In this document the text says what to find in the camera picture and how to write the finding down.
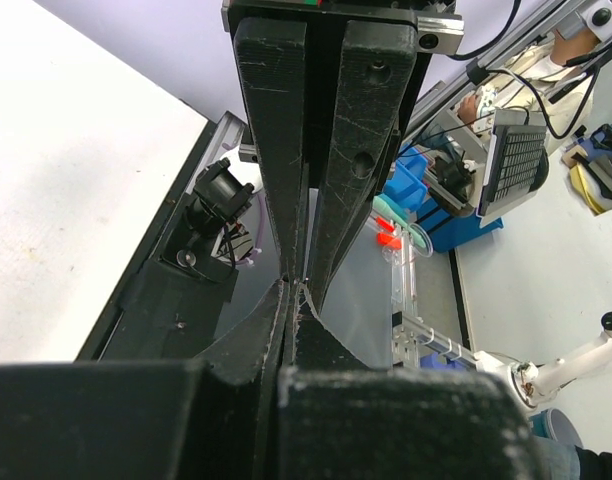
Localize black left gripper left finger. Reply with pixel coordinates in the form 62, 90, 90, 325
0, 281, 289, 479

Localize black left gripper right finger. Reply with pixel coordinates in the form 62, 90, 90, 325
275, 282, 539, 479

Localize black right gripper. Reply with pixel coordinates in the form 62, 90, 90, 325
221, 1, 464, 311

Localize person at keyboard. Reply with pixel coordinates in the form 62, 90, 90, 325
457, 28, 601, 135

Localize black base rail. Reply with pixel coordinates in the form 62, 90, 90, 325
77, 113, 254, 361

